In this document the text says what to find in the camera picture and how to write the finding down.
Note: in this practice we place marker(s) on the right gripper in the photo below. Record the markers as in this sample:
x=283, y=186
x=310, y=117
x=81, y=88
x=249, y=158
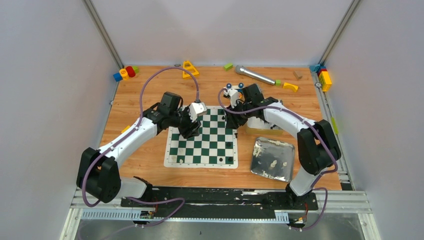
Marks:
x=233, y=121

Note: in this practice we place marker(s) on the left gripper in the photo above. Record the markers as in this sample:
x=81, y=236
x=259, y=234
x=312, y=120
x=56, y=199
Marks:
x=189, y=124

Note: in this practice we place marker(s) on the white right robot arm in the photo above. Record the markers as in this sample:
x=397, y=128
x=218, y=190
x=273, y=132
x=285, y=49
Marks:
x=318, y=149

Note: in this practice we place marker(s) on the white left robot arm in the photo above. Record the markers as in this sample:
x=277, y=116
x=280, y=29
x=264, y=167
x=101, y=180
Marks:
x=98, y=173

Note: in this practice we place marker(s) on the metal tin with black pieces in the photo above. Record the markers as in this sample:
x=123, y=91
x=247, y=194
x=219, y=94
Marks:
x=257, y=126

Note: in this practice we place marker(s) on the green white chess mat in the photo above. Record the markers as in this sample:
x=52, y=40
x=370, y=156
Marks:
x=209, y=149

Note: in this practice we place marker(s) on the toy block car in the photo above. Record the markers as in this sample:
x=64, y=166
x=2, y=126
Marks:
x=236, y=87

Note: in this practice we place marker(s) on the silver microphone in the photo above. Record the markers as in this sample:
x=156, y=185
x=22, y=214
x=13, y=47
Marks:
x=239, y=69

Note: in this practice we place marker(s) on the metal tin lid tray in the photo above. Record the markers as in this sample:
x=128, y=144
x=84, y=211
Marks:
x=273, y=159

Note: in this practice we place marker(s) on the yellow arch block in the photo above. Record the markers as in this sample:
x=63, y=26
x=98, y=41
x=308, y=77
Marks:
x=290, y=86

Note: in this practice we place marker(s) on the tan wooden block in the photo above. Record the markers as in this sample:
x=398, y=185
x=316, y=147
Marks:
x=298, y=75

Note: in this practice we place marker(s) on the colourful cylinder block row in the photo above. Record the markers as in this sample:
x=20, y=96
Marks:
x=126, y=73

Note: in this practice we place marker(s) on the yellow red blue brick tower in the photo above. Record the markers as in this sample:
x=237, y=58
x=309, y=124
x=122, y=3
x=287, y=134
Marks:
x=324, y=78

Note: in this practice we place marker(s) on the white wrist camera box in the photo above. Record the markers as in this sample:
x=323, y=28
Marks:
x=197, y=109

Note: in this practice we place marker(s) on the green block near wall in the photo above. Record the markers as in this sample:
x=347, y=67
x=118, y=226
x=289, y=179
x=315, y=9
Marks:
x=228, y=66

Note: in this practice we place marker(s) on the yellow triangular frame block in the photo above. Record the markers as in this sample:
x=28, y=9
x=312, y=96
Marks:
x=187, y=65

